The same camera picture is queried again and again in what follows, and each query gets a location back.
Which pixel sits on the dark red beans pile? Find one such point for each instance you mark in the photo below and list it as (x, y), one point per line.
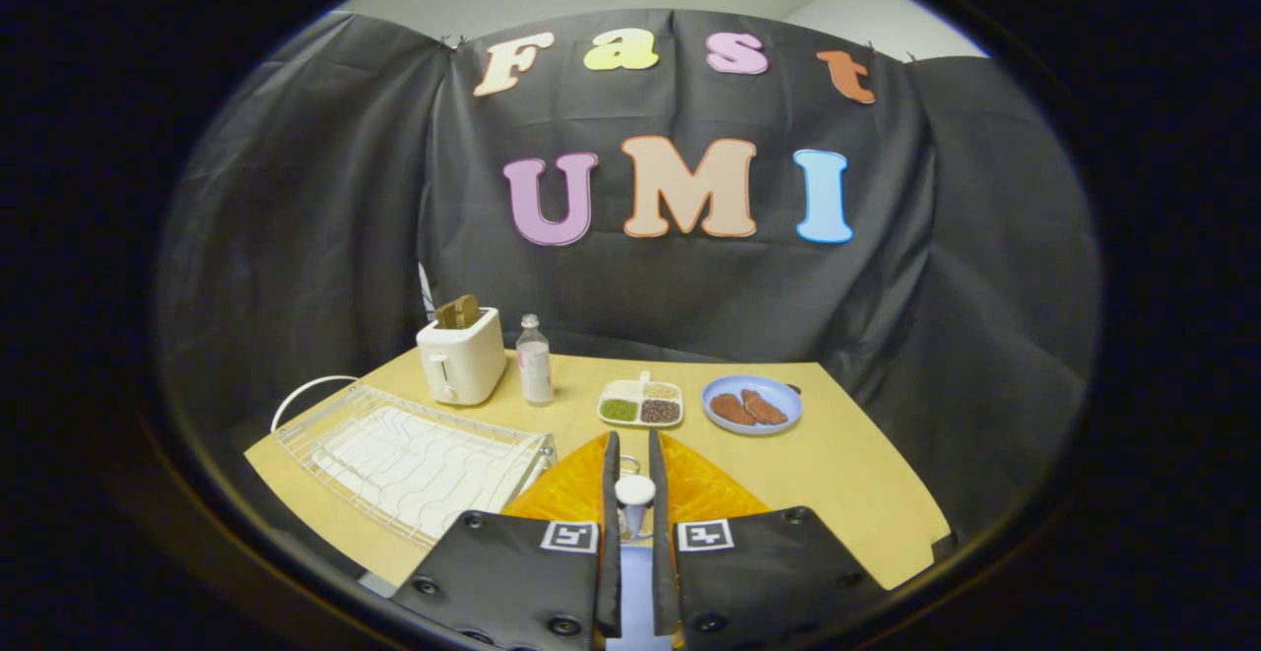
(660, 412)

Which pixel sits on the white toaster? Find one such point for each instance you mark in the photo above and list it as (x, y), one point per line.
(463, 360)

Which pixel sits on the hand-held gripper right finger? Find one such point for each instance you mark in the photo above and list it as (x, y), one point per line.
(658, 533)

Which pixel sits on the green beans pile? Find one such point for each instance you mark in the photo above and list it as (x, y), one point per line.
(619, 410)

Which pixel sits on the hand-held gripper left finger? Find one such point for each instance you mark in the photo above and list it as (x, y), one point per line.
(611, 533)

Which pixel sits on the brown meat piece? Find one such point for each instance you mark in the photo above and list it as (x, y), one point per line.
(765, 408)
(731, 409)

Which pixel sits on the light blue plate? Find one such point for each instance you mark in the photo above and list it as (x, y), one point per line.
(637, 592)

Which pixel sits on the black backdrop cloth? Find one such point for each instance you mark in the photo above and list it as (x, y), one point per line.
(690, 296)

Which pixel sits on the white divided tray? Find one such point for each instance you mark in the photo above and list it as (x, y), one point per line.
(640, 398)

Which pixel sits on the clear plastic bottle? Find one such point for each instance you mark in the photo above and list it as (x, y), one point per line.
(535, 370)

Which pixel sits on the blue plate with meat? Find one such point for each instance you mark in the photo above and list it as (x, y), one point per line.
(778, 393)

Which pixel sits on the brown toast slice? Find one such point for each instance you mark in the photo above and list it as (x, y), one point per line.
(458, 312)

